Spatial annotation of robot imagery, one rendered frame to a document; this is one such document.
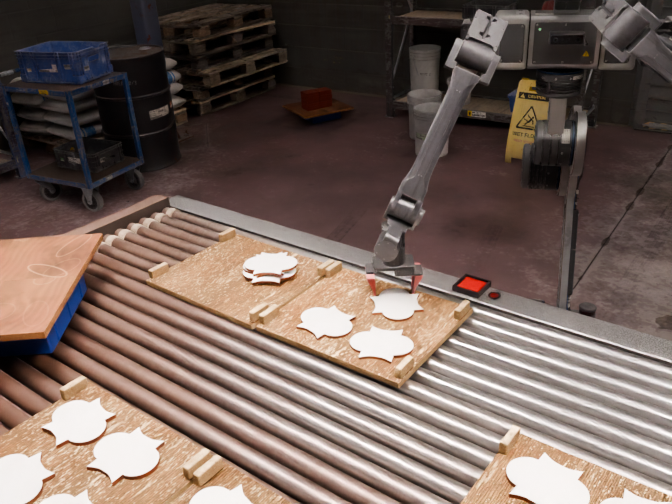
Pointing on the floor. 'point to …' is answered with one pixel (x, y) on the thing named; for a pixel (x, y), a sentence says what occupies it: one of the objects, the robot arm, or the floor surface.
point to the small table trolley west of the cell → (50, 188)
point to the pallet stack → (221, 53)
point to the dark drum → (157, 108)
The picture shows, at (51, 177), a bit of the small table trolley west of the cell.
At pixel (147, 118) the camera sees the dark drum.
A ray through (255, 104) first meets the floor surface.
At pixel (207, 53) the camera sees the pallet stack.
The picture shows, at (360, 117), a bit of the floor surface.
